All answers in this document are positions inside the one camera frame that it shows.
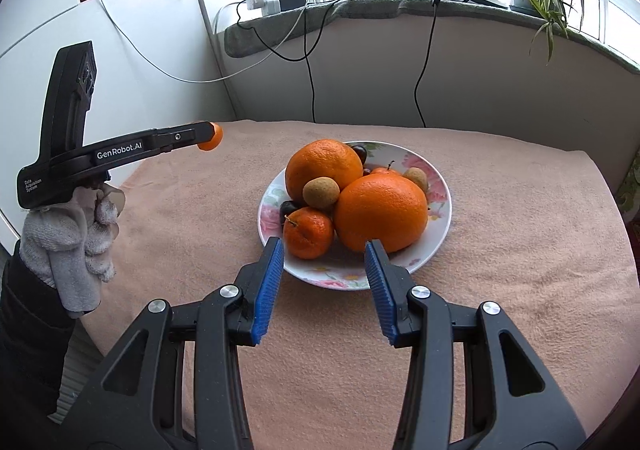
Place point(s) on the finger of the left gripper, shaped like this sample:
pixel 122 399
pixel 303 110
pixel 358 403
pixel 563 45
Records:
pixel 166 139

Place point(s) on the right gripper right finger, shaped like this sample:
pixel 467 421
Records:
pixel 474 381

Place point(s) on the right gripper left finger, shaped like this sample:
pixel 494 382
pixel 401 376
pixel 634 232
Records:
pixel 172 380

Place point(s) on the small orange kumquat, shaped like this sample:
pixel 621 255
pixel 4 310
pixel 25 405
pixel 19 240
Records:
pixel 215 140

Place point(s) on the dark red cherry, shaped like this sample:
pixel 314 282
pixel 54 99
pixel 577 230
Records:
pixel 286 209
pixel 361 152

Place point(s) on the brown longan fruit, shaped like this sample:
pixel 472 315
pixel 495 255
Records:
pixel 418 177
pixel 321 192

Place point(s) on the large rough orange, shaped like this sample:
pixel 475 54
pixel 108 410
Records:
pixel 322 158

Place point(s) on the small mandarin with stem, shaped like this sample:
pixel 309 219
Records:
pixel 307 233

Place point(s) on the large smooth orange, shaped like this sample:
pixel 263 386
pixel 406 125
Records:
pixel 385 207

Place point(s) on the black sleeved left forearm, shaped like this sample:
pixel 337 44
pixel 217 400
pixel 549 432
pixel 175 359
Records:
pixel 35 333

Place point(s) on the grey gloved left hand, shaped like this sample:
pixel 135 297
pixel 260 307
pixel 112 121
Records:
pixel 68 246

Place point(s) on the green windowsill mat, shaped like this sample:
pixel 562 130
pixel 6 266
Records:
pixel 246 38

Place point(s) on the white power strip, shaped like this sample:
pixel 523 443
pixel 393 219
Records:
pixel 266 7

